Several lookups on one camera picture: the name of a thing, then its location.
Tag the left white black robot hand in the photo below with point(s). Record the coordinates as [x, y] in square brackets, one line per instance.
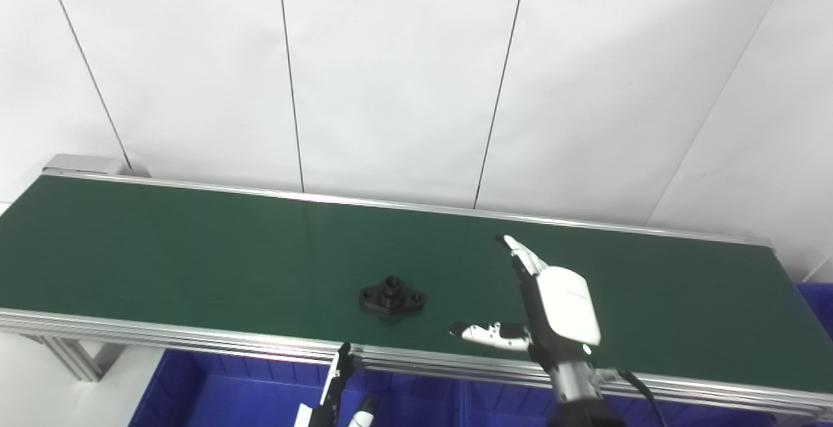
[328, 411]

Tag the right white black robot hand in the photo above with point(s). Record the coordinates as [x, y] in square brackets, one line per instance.
[566, 310]

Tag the black flanged machine part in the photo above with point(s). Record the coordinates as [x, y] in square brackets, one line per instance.
[392, 297]

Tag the blue plastic bin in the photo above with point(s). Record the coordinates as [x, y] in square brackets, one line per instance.
[507, 407]
[819, 303]
[228, 394]

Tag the green conveyor belt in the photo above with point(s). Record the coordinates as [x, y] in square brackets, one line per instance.
[195, 341]
[195, 264]

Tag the aluminium conveyor leg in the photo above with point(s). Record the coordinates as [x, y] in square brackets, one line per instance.
[71, 355]

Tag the grey conveyor end housing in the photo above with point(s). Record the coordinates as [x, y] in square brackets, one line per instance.
[84, 165]

